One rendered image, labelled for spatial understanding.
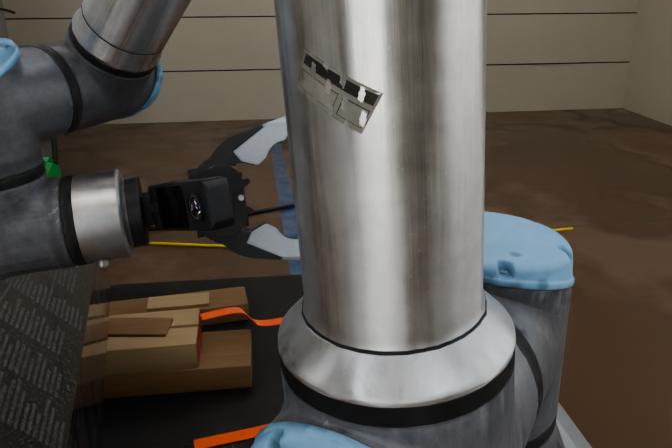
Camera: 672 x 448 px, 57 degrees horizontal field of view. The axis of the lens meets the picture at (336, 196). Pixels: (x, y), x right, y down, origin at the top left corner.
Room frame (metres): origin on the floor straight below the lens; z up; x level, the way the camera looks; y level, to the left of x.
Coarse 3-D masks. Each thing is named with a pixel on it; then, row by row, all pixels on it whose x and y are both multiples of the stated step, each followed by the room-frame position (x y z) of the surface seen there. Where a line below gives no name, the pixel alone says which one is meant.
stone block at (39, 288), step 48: (0, 288) 1.21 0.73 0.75; (48, 288) 1.33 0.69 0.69; (96, 288) 1.54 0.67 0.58; (0, 336) 1.07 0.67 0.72; (48, 336) 1.17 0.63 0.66; (96, 336) 1.42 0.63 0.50; (0, 384) 0.96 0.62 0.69; (48, 384) 1.04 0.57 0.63; (96, 384) 1.31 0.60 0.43; (0, 432) 0.86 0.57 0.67; (48, 432) 0.93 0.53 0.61; (96, 432) 1.21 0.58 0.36
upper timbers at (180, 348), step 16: (176, 320) 1.98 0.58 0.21; (192, 320) 1.98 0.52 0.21; (176, 336) 1.87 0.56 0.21; (192, 336) 1.87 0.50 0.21; (112, 352) 1.79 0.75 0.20; (128, 352) 1.79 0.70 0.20; (144, 352) 1.80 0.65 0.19; (160, 352) 1.81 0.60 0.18; (176, 352) 1.82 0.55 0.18; (192, 352) 1.82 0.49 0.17; (112, 368) 1.79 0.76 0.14; (128, 368) 1.79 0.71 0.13; (144, 368) 1.80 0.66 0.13; (160, 368) 1.81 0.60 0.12; (176, 368) 1.82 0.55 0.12
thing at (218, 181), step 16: (160, 192) 0.56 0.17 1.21; (176, 192) 0.54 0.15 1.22; (192, 192) 0.52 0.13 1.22; (208, 192) 0.50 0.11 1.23; (224, 192) 0.51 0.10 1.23; (160, 208) 0.56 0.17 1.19; (176, 208) 0.54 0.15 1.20; (192, 208) 0.51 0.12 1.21; (208, 208) 0.50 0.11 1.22; (224, 208) 0.51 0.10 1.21; (160, 224) 0.56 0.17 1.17; (176, 224) 0.54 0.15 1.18; (192, 224) 0.52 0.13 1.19; (208, 224) 0.50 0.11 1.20; (224, 224) 0.50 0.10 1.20
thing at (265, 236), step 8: (264, 224) 0.59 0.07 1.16; (256, 232) 0.58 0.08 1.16; (264, 232) 0.58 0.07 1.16; (272, 232) 0.59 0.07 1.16; (280, 232) 0.59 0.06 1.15; (248, 240) 0.58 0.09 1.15; (256, 240) 0.58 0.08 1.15; (264, 240) 0.58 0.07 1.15; (272, 240) 0.58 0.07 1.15; (280, 240) 0.59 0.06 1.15; (288, 240) 0.59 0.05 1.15; (296, 240) 0.59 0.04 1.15; (264, 248) 0.58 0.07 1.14; (272, 248) 0.58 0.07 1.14; (280, 248) 0.58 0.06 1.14; (288, 248) 0.58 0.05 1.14; (296, 248) 0.59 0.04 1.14; (288, 256) 0.58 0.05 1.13; (296, 256) 0.58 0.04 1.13
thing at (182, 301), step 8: (160, 296) 2.33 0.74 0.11; (168, 296) 2.33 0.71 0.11; (176, 296) 2.33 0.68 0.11; (184, 296) 2.33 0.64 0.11; (192, 296) 2.33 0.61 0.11; (200, 296) 2.33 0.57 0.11; (208, 296) 2.33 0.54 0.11; (152, 304) 2.26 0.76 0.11; (160, 304) 2.26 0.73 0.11; (168, 304) 2.26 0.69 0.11; (176, 304) 2.26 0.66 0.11; (184, 304) 2.26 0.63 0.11; (192, 304) 2.26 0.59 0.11; (200, 304) 2.27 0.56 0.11; (208, 304) 2.27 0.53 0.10
